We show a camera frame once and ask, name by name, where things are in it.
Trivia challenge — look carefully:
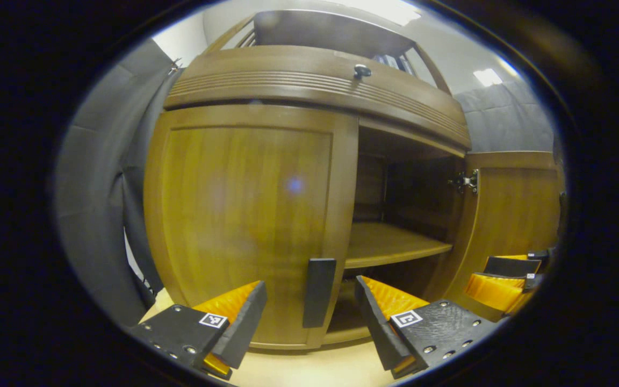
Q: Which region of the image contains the wooden double-door shoe cabinet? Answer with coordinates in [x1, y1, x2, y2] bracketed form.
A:
[143, 10, 472, 350]

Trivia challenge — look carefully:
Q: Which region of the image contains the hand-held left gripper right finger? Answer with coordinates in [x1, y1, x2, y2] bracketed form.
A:
[355, 276, 498, 379]

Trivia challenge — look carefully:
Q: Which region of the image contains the metal door hinge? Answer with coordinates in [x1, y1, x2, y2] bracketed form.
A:
[448, 169, 479, 195]

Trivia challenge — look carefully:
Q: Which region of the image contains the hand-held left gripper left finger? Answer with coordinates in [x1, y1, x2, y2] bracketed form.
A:
[127, 281, 268, 377]

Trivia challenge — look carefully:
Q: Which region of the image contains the small ceiling light panel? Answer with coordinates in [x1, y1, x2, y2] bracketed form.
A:
[473, 68, 503, 88]

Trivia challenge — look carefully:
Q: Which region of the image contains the black left door handle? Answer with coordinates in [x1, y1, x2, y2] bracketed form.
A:
[303, 258, 337, 328]

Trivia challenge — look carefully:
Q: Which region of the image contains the wooden inner shelf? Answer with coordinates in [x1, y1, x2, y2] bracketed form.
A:
[344, 222, 452, 269]

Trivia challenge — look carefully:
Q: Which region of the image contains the wooden cabinet door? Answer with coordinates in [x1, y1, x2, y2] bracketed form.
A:
[438, 152, 564, 323]
[143, 104, 359, 350]

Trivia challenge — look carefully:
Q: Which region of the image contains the black backdrop cloth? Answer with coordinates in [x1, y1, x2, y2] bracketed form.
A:
[54, 38, 557, 328]

